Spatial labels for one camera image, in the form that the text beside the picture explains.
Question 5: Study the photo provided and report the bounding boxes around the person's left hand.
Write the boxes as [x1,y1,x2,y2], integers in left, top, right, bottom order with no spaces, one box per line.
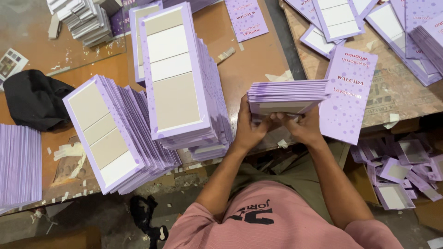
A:
[234,95,275,151]

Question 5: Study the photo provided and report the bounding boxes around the person's right hand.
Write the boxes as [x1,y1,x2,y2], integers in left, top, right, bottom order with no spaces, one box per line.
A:
[270,106,325,148]

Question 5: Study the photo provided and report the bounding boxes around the small purple card bundle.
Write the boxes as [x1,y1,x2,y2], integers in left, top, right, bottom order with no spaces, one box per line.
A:
[247,80,330,120]

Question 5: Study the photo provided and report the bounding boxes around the person's olive trousers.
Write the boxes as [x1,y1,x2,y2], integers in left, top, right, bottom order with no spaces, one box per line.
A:
[228,140,351,222]

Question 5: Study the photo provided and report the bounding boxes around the large purple dotted printed card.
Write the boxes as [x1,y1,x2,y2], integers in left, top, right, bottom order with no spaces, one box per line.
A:
[319,46,379,146]

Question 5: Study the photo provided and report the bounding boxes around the brown cardboard sheet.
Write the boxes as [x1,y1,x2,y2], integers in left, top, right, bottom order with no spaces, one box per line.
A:
[279,0,443,129]

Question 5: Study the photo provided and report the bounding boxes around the tall upright purple panel stack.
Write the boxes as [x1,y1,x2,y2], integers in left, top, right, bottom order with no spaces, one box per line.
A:
[139,2,234,151]

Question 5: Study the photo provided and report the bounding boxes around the person's pink shirt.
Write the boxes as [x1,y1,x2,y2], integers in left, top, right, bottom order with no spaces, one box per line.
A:
[163,180,405,249]

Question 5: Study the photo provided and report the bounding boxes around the carton of purple trays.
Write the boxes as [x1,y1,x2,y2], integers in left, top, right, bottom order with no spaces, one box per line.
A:
[343,131,443,232]

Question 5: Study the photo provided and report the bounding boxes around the small purple dotted printed card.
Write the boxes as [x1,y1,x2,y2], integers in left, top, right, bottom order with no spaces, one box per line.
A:
[224,0,269,43]

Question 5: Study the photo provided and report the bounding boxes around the black rag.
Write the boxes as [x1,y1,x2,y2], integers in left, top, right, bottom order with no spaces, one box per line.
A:
[129,195,169,249]

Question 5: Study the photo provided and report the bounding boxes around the heap of purple panels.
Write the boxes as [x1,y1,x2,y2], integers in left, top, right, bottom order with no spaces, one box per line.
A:
[283,0,443,87]

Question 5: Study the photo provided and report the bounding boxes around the leaning purple panel stack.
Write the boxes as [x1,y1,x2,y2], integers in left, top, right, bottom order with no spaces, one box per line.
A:
[62,74,183,196]

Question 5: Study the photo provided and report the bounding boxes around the low purple panel stack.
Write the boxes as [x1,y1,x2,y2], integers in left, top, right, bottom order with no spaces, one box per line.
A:
[129,1,164,88]

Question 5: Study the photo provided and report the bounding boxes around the stack of white grey boards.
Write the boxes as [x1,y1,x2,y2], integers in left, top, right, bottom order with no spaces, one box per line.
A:
[46,0,123,48]

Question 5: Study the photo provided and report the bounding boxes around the black cloth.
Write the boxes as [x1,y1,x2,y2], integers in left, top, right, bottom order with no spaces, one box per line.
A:
[3,69,75,132]

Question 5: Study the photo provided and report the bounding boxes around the edge-on purple panel stack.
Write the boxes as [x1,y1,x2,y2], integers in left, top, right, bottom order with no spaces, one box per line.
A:
[0,123,43,216]

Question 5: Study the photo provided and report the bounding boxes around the printed paper sheet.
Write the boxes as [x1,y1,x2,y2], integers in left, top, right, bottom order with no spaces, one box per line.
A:
[0,48,30,91]

